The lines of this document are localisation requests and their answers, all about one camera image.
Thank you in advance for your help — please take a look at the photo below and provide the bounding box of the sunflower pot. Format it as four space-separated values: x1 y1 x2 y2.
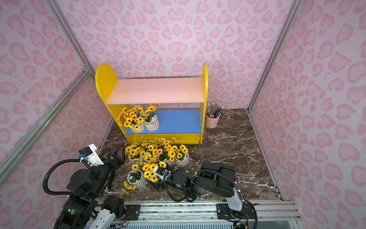
141 138 161 163
142 162 167 183
124 163 147 194
125 144 144 163
175 145 190 167
142 104 160 132
117 105 145 134
156 137 179 166

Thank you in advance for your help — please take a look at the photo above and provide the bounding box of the yellow two-tier shelf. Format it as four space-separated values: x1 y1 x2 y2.
95 63 209 145

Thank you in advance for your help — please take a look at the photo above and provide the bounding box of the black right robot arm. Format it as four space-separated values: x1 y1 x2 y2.
150 162 258 229

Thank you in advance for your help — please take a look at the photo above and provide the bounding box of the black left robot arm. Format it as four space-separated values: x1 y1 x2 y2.
43 144 129 229

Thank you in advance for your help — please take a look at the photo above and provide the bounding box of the pink cup with pencils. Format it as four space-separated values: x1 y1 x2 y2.
205 102 224 128

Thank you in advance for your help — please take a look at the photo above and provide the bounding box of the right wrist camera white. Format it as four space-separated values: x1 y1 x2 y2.
153 167 167 180

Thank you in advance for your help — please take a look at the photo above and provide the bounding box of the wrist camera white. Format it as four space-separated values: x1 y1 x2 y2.
79 144 104 167
153 167 167 180

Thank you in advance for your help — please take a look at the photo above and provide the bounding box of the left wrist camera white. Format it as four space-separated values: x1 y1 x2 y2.
79 144 104 167

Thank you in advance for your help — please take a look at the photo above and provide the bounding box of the left aluminium frame profile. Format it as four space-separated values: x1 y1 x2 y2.
1 67 91 184

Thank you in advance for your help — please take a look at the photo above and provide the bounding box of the aluminium frame profile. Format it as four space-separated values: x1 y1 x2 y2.
247 0 304 113
1 67 91 184

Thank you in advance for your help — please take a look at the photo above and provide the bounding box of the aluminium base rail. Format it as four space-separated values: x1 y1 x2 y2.
54 199 304 229

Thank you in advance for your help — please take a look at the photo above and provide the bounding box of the back left aluminium post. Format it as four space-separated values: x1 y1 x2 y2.
45 0 95 77

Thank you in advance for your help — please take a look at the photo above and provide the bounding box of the right aluminium frame profile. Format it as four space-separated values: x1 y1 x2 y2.
247 0 304 113

